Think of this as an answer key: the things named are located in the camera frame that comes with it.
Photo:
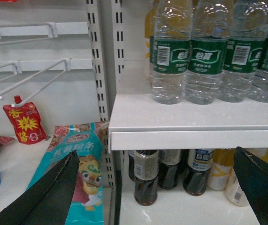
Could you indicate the middle water bottle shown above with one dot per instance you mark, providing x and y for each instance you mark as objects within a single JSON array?
[{"x": 247, "y": 35}]

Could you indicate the yellow white drink bottle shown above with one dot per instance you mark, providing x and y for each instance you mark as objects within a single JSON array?
[{"x": 220, "y": 170}]

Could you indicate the dark tea bottle front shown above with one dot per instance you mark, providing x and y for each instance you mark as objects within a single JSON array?
[{"x": 146, "y": 168}]

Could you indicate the dark tea bottle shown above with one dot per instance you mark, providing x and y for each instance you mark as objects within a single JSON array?
[
  {"x": 146, "y": 168},
  {"x": 169, "y": 168}
]

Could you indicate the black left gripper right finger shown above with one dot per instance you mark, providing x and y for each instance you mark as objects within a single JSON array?
[{"x": 252, "y": 175}]

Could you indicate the white upper shelf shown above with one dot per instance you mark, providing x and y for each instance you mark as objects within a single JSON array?
[{"x": 139, "y": 123}]

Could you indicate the slotted shelf upright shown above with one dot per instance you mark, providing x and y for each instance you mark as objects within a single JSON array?
[{"x": 100, "y": 31}]

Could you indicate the red sauce pouch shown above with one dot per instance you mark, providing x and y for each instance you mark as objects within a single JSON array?
[{"x": 26, "y": 123}]

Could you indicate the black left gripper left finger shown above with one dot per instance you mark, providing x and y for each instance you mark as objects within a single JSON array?
[{"x": 47, "y": 201}]

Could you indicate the barcode-side water bottle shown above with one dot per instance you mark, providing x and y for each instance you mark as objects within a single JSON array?
[{"x": 210, "y": 32}]

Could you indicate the dark tea bottle middle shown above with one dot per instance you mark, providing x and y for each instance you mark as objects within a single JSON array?
[{"x": 169, "y": 168}]

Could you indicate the teal noodle snack bag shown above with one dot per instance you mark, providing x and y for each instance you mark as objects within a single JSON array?
[{"x": 87, "y": 139}]

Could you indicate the oolong tea bottle blue label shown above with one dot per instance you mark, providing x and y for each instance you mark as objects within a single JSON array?
[{"x": 198, "y": 166}]

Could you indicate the far-left water bottle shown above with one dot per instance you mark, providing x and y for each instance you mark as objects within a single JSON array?
[{"x": 171, "y": 45}]

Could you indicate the cream drink bottle barcode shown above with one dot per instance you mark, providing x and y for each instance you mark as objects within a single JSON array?
[{"x": 233, "y": 191}]

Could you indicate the white wire hook rack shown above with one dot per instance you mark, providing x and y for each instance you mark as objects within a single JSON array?
[{"x": 43, "y": 58}]

